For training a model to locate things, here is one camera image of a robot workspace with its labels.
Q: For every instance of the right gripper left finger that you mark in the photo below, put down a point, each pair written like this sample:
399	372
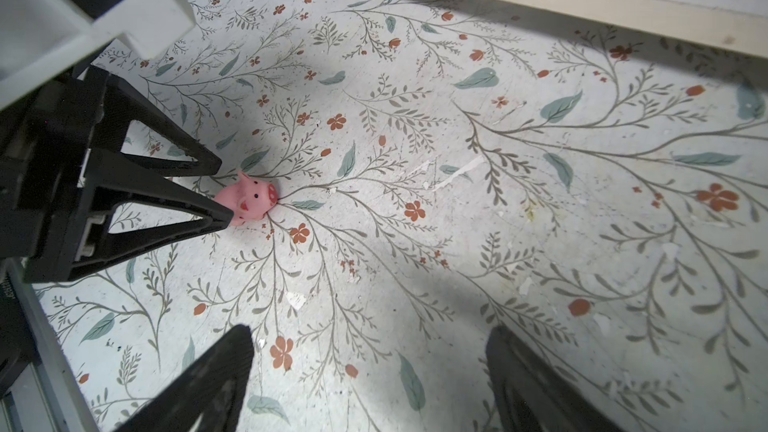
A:
208	395

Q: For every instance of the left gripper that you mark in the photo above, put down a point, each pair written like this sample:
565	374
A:
42	180

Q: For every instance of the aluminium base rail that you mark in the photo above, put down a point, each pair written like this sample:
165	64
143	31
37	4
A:
44	394

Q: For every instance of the floral patterned mat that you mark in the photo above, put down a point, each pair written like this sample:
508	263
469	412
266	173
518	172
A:
445	167

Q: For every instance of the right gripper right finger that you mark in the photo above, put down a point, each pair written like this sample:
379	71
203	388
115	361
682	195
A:
530	396

